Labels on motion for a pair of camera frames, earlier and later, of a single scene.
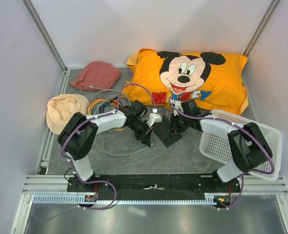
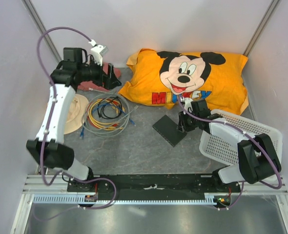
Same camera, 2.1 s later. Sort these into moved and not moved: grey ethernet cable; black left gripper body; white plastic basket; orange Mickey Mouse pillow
Moved: grey ethernet cable; black left gripper body
Not moved: orange Mickey Mouse pillow; white plastic basket
